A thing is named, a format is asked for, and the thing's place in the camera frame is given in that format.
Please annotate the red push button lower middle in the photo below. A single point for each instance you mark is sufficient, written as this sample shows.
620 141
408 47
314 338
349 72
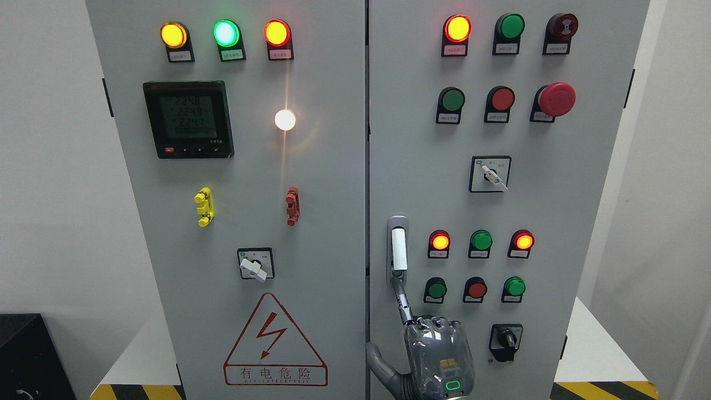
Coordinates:
475 290

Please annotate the grey left cabinet door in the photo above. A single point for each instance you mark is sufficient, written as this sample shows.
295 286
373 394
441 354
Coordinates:
320 262

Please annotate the green push button second row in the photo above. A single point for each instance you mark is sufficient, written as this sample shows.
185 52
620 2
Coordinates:
451 100

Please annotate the black digital power meter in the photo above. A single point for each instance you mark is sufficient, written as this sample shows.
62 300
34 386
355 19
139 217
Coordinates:
189 120

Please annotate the red electrical hazard warning sticker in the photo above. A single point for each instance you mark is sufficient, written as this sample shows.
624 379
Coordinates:
273 351

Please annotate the red indicator light top left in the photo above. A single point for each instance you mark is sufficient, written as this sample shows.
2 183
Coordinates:
278 36

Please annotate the green indicator light top left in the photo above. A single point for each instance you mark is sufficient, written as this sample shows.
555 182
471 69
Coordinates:
228 38

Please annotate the red indicator light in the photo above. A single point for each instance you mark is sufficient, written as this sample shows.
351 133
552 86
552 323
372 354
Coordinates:
455 36
439 244
521 243
278 36

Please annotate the left door rotary selector switch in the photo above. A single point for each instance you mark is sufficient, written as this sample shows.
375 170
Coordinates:
256 263

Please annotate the green push button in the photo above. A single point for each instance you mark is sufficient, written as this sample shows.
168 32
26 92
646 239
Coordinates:
507 32
435 290
513 290

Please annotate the silver cabinet door handle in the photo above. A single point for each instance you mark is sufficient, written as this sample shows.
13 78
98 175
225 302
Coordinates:
397 248

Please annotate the red indicator light middle left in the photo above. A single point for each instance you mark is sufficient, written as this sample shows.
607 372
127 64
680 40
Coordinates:
439 244

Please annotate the grey cabinet door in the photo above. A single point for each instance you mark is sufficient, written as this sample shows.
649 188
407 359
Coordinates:
421 170
320 262

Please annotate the green indicator light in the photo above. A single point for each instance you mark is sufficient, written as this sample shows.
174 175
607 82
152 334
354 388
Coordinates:
480 244
228 38

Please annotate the green push button lower left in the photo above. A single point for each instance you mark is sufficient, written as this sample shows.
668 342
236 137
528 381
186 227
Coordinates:
435 290

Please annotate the grey right cabinet door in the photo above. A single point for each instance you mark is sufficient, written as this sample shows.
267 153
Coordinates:
421 170

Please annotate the red indicator light top right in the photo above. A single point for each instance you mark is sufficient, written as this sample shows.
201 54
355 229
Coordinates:
455 36

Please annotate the upper right rotary selector switch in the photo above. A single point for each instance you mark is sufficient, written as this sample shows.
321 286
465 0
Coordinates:
489 174

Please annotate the red indicator light middle right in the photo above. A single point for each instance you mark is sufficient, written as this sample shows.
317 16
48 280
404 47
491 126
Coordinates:
521 243

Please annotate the green push button top right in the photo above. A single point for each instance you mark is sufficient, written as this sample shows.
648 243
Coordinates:
507 32

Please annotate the grey robotic right hand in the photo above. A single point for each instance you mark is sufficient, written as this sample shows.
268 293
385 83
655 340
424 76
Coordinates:
438 352

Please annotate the white indicator light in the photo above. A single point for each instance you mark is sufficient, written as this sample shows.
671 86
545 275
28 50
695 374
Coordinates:
285 120

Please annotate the black key selector switch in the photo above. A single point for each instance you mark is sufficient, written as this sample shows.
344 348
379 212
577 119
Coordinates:
505 341

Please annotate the green push button lower right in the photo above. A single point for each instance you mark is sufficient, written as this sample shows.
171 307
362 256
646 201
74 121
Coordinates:
513 290

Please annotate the yellow indicator light top left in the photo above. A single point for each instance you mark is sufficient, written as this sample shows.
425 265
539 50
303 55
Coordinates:
175 36

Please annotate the red emergency stop button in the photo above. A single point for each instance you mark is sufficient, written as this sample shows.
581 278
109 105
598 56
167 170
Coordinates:
551 101

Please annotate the red push button second row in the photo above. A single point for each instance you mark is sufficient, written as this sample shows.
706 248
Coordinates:
500 99

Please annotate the dark red buzzer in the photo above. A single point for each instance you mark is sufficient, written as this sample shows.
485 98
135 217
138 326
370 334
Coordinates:
558 34

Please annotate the green indicator light middle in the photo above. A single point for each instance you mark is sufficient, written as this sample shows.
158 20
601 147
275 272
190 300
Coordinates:
480 244

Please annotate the black box lower left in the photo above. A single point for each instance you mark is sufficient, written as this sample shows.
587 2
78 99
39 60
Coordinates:
30 366

